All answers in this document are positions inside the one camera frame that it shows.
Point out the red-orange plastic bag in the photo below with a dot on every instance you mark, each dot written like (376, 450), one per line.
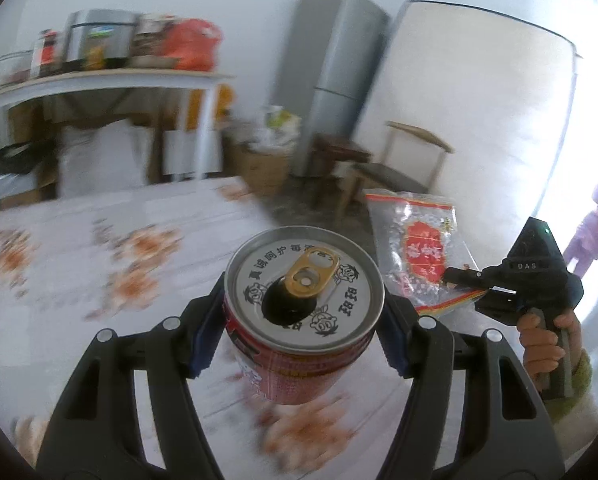
(194, 45)

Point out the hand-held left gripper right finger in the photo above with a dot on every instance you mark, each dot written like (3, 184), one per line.
(396, 340)

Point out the person's right forearm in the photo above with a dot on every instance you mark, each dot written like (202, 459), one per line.
(584, 400)

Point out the silver refrigerator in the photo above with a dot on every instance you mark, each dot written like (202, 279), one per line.
(329, 60)

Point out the silver rice cooker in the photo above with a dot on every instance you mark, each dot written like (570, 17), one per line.
(99, 25)

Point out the yellow plastic bag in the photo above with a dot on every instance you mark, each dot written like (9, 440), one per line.
(224, 105)

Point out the white mattress with blue edge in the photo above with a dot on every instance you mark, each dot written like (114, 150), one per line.
(479, 100)

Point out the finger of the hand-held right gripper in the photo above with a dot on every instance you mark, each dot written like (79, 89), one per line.
(466, 276)
(501, 304)

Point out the white box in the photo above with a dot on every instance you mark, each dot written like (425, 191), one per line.
(191, 152)

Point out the white plastic bag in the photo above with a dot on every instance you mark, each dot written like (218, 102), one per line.
(274, 140)

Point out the person's right hand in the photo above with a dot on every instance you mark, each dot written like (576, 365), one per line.
(536, 345)

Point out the white desk with wooden top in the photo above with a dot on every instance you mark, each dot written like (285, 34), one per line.
(104, 77)

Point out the glass bowl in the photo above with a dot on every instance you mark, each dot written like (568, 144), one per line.
(6, 72)

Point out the black bag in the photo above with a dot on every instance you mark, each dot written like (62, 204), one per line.
(9, 157)

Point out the red drink can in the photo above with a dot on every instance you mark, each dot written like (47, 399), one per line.
(299, 360)

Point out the grey box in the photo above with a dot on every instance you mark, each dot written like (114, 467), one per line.
(9, 190)

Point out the clear packet with red label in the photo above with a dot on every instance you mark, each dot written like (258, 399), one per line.
(419, 245)

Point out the white sack with green label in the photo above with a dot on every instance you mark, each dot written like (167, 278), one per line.
(281, 117)

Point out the brown cardboard box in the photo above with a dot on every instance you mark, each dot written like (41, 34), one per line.
(261, 167)

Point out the dark wooden stool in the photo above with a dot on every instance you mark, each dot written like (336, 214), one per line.
(339, 152)

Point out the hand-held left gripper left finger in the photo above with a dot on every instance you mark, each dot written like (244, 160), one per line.
(204, 340)

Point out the wooden chair with black seat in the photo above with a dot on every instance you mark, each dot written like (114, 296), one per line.
(394, 172)

